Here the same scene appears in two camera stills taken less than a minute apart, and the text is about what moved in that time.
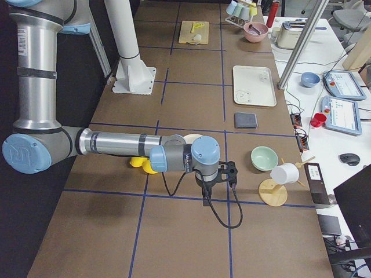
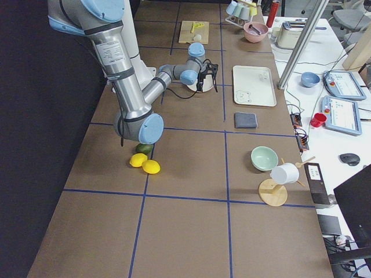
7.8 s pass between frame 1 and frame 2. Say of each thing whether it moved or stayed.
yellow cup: stayed
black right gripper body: moved
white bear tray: stayed
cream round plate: moved
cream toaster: stayed
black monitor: stayed
